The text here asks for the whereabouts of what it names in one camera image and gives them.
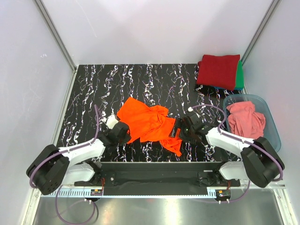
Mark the white slotted cable duct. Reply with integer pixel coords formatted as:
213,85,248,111
51,187,226,199

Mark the folded red t shirt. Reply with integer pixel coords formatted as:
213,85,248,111
196,54,240,90

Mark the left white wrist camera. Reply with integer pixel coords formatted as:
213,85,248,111
106,114,119,129

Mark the aluminium frame post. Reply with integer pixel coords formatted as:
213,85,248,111
241,0,281,66
33,0,77,72

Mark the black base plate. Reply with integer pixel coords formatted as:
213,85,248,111
75,162,240,197

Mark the left aluminium frame post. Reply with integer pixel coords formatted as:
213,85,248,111
33,0,77,72

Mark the orange t shirt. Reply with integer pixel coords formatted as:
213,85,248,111
117,97,182,157

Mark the pink t shirt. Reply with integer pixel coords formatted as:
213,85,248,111
226,101,266,139

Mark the folded blue t shirt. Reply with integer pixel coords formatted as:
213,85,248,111
213,86,243,91

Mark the folded green t shirt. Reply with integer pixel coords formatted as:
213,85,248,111
235,61,244,88

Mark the right aluminium frame post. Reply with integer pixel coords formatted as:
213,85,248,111
241,0,281,66

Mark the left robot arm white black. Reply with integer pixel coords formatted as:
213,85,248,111
26,122,131,195

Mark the clear blue plastic bin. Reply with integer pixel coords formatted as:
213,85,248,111
223,94,281,152

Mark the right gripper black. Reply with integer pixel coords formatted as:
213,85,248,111
169,118,195,144

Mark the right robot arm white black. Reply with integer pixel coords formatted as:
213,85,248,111
169,112,285,188

